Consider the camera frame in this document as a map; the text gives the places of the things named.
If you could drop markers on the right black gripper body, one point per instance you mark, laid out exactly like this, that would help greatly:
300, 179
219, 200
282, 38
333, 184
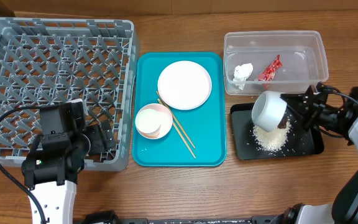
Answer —
305, 106

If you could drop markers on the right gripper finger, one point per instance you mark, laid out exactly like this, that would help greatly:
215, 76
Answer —
295, 98
303, 115

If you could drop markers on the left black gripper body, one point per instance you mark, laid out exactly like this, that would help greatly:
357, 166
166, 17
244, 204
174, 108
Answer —
97, 144

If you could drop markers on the grey-green bowl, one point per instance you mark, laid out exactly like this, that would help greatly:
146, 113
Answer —
268, 110

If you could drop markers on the brown food chunk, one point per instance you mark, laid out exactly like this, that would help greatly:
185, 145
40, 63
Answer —
282, 124

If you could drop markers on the red snack wrapper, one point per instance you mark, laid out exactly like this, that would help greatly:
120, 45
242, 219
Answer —
269, 73

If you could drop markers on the pile of white rice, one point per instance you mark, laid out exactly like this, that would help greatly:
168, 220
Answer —
272, 141

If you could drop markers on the white paper cup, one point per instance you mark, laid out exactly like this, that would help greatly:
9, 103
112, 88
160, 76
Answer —
148, 122

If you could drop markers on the pink bowl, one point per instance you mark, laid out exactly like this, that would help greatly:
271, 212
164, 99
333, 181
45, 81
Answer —
165, 117

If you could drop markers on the white tissue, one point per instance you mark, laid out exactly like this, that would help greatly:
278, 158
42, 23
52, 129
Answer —
241, 74

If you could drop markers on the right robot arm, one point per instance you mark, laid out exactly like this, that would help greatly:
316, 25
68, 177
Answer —
344, 208

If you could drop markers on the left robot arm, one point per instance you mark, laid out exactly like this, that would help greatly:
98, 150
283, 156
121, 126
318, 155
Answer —
51, 168

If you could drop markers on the clear plastic waste bin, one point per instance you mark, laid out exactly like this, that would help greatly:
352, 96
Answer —
302, 55

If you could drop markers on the black food waste tray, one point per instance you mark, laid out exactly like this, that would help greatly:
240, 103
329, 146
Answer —
300, 142

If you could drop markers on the lower wooden chopstick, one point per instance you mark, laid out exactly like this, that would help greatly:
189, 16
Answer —
177, 129

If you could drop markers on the wooden chopstick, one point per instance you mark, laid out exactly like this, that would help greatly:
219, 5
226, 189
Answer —
177, 122
177, 129

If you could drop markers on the upper wooden chopstick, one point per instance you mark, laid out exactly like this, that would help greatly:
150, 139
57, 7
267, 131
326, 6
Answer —
177, 122

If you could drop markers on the teal serving tray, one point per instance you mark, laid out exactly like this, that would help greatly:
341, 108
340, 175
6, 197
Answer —
205, 125

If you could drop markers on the pale pink round plate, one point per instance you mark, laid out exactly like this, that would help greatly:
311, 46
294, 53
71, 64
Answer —
184, 85

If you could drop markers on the grey plastic dish rack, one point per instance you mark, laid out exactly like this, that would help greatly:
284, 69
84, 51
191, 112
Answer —
51, 61

